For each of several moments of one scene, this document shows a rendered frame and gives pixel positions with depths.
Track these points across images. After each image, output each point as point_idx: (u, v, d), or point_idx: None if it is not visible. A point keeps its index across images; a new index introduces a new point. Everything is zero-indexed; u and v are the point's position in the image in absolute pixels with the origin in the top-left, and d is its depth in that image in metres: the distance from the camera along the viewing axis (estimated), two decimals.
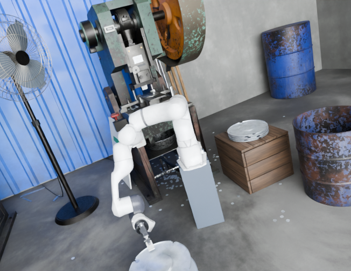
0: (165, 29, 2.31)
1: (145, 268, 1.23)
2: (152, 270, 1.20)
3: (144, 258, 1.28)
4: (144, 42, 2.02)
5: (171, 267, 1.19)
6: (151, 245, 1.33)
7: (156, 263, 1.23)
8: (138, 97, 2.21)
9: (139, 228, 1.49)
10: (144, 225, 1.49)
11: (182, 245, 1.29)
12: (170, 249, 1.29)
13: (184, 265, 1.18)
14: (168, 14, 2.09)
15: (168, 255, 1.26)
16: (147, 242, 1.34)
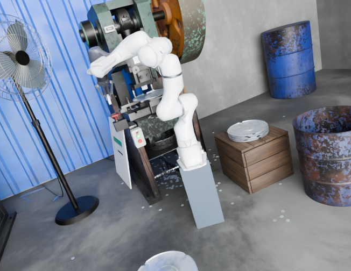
0: (164, 28, 2.32)
1: (156, 92, 2.17)
2: (151, 93, 2.16)
3: (162, 91, 2.14)
4: None
5: (143, 97, 2.11)
6: (110, 100, 1.92)
7: (152, 93, 2.13)
8: None
9: (105, 79, 1.79)
10: None
11: (148, 99, 1.99)
12: (153, 96, 2.03)
13: (137, 100, 2.07)
14: (168, 15, 2.10)
15: (151, 95, 2.07)
16: (111, 98, 1.90)
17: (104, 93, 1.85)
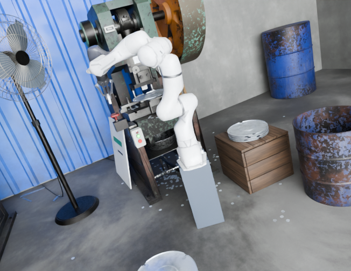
0: (177, 23, 2.07)
1: (144, 98, 2.08)
2: (149, 95, 2.09)
3: (138, 99, 2.11)
4: None
5: (158, 92, 2.14)
6: (110, 99, 1.92)
7: (148, 94, 2.12)
8: None
9: (105, 78, 1.78)
10: None
11: (152, 91, 2.25)
12: (147, 93, 2.21)
13: (162, 90, 2.18)
14: (161, 4, 2.13)
15: (149, 93, 2.18)
16: (111, 97, 1.90)
17: (104, 93, 1.85)
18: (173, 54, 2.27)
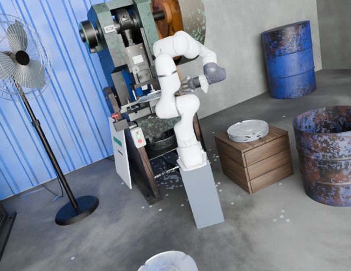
0: None
1: None
2: (160, 92, 2.00)
3: None
4: (144, 42, 2.02)
5: (152, 94, 2.05)
6: None
7: (156, 94, 1.98)
8: (138, 97, 2.21)
9: None
10: (193, 80, 1.87)
11: (138, 101, 1.98)
12: (145, 100, 1.96)
13: (145, 97, 2.08)
14: (168, 22, 2.15)
15: (148, 97, 1.98)
16: None
17: None
18: None
